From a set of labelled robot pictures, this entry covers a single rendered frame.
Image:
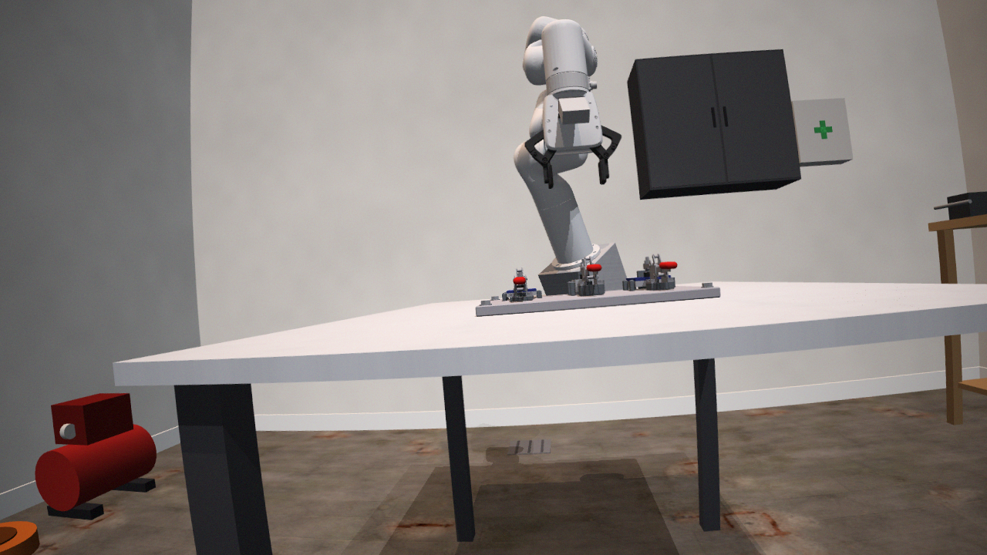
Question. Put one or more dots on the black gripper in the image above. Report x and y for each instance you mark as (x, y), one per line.
(577, 138)

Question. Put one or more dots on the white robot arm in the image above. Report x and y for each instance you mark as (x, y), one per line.
(568, 60)

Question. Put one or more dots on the blue flat plate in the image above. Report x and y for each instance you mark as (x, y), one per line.
(529, 290)
(640, 281)

